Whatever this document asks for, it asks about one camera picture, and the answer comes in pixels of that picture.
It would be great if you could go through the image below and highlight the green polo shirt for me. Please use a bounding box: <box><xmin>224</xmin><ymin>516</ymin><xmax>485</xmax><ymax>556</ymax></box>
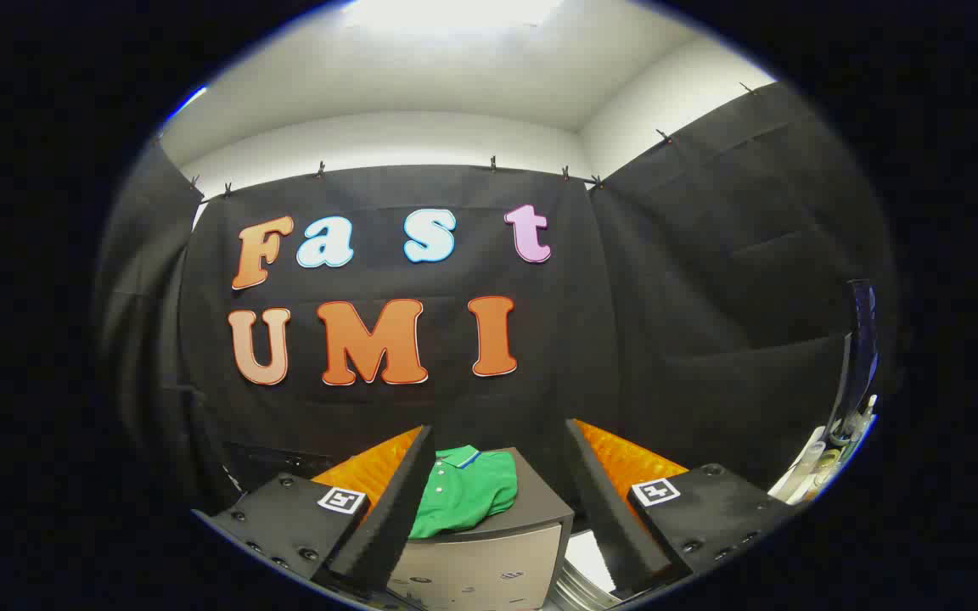
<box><xmin>408</xmin><ymin>444</ymin><xmax>520</xmax><ymax>540</ymax></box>

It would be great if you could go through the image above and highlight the black backdrop cloth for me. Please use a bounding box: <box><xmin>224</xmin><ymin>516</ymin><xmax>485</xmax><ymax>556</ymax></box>
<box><xmin>94</xmin><ymin>81</ymin><xmax>897</xmax><ymax>510</ymax></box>

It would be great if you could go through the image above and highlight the ribbed silver ring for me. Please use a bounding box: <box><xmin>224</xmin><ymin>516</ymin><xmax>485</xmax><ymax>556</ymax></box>
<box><xmin>550</xmin><ymin>564</ymin><xmax>626</xmax><ymax>611</ymax></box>

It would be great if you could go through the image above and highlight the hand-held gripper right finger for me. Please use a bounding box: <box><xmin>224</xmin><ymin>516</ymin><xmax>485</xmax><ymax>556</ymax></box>
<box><xmin>564</xmin><ymin>418</ymin><xmax>798</xmax><ymax>600</ymax></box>

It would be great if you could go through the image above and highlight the white flat board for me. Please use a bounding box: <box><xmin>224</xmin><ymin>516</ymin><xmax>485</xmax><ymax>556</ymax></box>
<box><xmin>565</xmin><ymin>533</ymin><xmax>619</xmax><ymax>595</ymax></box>

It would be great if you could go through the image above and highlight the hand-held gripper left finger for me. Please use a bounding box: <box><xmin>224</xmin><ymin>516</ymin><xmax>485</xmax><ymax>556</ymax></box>
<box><xmin>192</xmin><ymin>424</ymin><xmax>437</xmax><ymax>605</ymax></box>

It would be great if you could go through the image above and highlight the white cylinder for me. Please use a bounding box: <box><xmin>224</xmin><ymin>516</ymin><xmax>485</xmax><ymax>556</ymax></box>
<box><xmin>773</xmin><ymin>427</ymin><xmax>829</xmax><ymax>503</ymax></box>

